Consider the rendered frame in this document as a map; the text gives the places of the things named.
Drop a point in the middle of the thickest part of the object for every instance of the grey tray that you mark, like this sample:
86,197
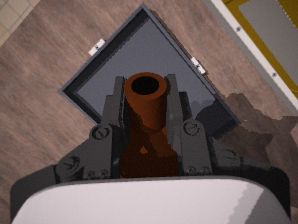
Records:
141,44

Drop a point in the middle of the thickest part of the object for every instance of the brown bottle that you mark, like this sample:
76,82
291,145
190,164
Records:
148,153

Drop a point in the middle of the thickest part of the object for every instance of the yellow crate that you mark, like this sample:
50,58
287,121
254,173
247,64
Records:
273,27

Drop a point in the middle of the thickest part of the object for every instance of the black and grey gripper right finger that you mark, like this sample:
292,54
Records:
201,155

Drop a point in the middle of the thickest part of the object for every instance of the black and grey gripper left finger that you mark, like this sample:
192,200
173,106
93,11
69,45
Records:
91,160

